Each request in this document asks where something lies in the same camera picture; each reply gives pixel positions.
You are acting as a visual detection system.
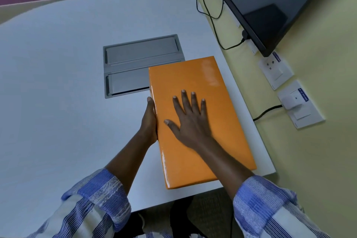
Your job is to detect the person's right hand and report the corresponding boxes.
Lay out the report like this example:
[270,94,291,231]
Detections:
[163,90,215,152]

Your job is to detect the person's left hand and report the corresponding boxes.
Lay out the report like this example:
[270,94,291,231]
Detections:
[139,96,158,147]

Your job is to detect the orange box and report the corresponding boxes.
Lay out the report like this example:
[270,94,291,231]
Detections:
[148,56,257,190]

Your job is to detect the person's left forearm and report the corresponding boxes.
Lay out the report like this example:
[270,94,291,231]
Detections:
[28,132,152,238]

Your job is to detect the person's right forearm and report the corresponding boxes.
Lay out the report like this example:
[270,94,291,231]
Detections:
[192,137,332,238]

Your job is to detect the white plug adapter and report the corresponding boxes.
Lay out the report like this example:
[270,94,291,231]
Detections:
[282,93,304,110]

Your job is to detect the person's black trouser legs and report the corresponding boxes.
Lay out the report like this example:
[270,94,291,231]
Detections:
[113,194,208,238]

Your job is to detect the grey table cable hatch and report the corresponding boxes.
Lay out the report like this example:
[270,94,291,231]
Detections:
[103,34,186,99]

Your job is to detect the black power cable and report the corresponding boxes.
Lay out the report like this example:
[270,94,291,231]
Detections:
[253,104,283,122]

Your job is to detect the thin black cable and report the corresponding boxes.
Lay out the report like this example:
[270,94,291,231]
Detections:
[188,0,247,51]

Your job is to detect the white wall socket with plug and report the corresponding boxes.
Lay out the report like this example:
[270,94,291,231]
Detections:
[277,80,326,129]

